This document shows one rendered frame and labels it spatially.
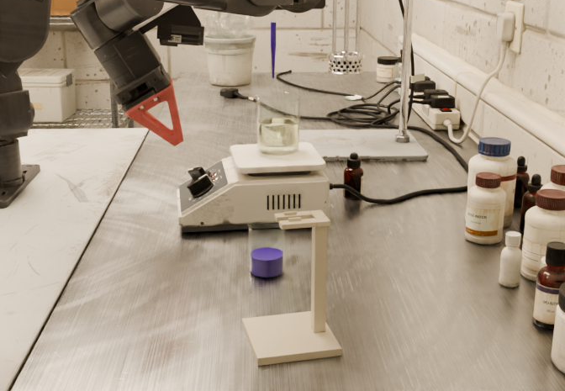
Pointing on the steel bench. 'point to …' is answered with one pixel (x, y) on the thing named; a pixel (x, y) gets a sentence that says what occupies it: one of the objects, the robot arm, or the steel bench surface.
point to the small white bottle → (510, 261)
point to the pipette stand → (277, 347)
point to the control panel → (208, 192)
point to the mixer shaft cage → (347, 59)
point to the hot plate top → (245, 156)
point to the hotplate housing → (256, 198)
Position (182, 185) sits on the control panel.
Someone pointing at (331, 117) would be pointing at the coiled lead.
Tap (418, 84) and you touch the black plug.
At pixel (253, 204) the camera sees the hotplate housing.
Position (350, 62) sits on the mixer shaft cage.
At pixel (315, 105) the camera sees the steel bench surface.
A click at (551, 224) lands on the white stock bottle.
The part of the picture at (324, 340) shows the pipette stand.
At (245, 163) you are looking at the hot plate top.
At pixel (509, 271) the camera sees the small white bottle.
